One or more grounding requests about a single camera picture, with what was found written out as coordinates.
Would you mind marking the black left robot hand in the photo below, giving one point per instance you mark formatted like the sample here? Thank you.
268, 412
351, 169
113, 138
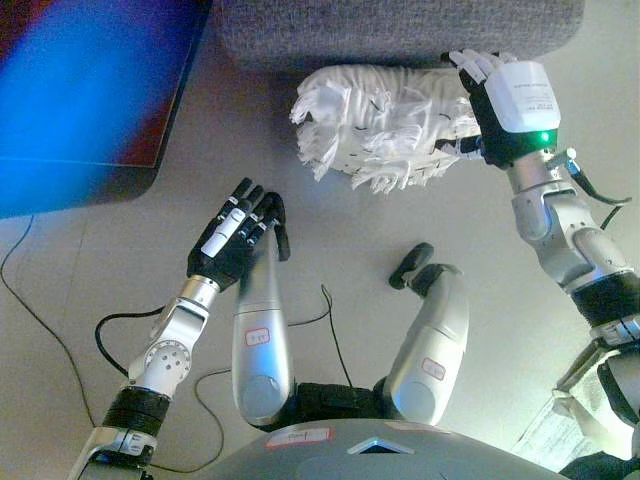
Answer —
222, 250

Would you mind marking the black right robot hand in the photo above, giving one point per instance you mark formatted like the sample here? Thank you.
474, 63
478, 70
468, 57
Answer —
520, 100

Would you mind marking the white fringed pillow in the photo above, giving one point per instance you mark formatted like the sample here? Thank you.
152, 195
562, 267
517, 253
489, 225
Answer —
380, 120

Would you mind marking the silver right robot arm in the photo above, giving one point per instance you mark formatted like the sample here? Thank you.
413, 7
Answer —
565, 230

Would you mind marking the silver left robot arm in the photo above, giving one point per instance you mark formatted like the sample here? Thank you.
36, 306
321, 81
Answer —
165, 355

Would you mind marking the grey fabric armchair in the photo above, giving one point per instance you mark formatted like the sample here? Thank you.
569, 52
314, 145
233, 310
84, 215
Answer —
375, 30

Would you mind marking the black robot pelvis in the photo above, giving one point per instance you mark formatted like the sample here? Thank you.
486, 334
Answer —
330, 400

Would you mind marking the brown wooden cabinet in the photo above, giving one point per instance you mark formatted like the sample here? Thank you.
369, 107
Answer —
80, 100

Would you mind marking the grey robot torso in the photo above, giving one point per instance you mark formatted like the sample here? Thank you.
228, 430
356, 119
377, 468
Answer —
380, 457

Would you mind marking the cream blanket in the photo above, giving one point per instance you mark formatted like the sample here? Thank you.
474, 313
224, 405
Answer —
555, 435

